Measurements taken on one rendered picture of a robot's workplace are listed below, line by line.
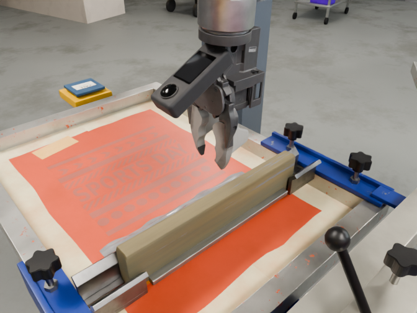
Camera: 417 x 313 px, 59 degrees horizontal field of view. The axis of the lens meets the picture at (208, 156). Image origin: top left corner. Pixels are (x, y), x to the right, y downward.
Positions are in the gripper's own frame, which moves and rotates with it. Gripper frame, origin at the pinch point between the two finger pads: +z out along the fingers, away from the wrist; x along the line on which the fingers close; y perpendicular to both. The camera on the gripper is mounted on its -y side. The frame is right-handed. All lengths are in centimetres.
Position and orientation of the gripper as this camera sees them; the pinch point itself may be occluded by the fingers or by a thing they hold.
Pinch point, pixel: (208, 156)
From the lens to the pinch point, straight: 59.5
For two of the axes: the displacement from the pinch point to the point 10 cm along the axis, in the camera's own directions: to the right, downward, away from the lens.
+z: -0.3, 8.2, 5.8
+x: -6.4, -4.6, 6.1
